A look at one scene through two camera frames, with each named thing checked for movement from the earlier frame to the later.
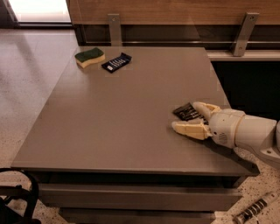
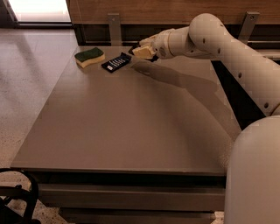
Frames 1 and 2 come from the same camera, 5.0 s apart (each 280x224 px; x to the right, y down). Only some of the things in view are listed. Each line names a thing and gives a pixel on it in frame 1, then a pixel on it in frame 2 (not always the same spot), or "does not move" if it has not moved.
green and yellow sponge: (84, 59) does not move
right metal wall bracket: (244, 34) does not move
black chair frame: (9, 215) does not move
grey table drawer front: (133, 197) does not move
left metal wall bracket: (115, 29) does not move
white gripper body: (224, 126) -> (160, 45)
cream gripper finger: (192, 128) -> (146, 52)
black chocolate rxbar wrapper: (188, 112) -> (153, 58)
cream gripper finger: (206, 109) -> (149, 41)
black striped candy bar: (117, 62) does not move
